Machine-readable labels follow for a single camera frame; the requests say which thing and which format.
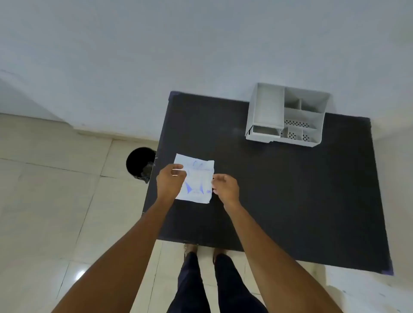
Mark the person's left forearm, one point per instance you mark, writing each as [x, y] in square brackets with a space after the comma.
[129, 254]

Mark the person's right hand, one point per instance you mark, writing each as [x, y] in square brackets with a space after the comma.
[227, 192]

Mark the person's left foot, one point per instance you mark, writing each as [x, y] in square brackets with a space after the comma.
[190, 249]

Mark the person's right foot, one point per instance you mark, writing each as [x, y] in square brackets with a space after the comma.
[219, 253]

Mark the person's left hand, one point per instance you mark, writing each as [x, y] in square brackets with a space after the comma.
[169, 183]

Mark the person's foot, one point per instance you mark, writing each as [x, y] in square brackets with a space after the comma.
[190, 249]
[219, 253]

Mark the white paper packet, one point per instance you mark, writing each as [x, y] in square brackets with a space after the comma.
[198, 180]

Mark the person's dark trousers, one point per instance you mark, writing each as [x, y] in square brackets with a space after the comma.
[222, 287]

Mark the grey plastic organizer tray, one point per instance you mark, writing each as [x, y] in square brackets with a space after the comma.
[267, 109]

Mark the person's right forearm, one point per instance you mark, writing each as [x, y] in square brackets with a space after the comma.
[274, 267]

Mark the black round trash bin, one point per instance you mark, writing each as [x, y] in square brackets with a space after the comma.
[138, 161]

